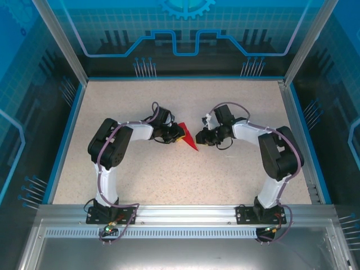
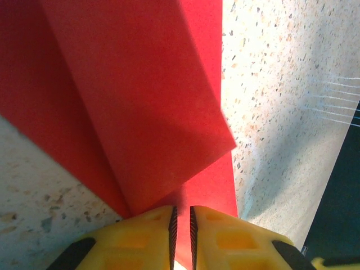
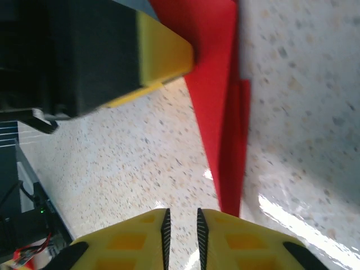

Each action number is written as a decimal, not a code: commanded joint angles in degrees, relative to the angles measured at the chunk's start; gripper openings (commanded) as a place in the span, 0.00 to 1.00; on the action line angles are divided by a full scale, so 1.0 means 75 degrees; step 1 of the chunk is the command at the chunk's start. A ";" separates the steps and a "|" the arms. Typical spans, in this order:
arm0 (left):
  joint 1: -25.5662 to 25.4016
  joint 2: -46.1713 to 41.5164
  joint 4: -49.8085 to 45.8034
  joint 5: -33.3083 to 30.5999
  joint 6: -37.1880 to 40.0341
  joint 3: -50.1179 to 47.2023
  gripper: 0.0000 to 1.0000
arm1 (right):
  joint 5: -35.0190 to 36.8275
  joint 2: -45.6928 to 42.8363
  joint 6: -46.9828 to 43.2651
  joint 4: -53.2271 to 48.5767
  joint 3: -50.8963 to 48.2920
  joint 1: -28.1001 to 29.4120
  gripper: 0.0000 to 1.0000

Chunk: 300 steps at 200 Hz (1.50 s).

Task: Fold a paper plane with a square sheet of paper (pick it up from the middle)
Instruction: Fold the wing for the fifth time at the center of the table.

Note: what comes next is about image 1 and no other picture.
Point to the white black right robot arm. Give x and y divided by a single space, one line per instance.
281 157

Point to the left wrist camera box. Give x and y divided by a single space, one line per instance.
171 119

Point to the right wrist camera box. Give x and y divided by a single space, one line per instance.
209 121

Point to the red cloth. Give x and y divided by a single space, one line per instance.
189 137

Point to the blue printed enclosure side panel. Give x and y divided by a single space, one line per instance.
22 112
337 84

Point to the aluminium corner post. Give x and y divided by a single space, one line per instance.
67 50
302 50

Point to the aluminium side rail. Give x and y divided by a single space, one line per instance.
298 140

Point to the blue printed enclosure rear panel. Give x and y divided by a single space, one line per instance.
112 17

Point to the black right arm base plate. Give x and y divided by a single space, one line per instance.
242 215

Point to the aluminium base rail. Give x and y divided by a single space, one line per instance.
185 213

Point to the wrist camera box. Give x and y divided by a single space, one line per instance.
171 119
209 121

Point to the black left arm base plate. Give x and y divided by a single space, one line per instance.
91 215

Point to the steel sheet tray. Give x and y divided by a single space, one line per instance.
180 256

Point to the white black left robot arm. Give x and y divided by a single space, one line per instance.
109 146

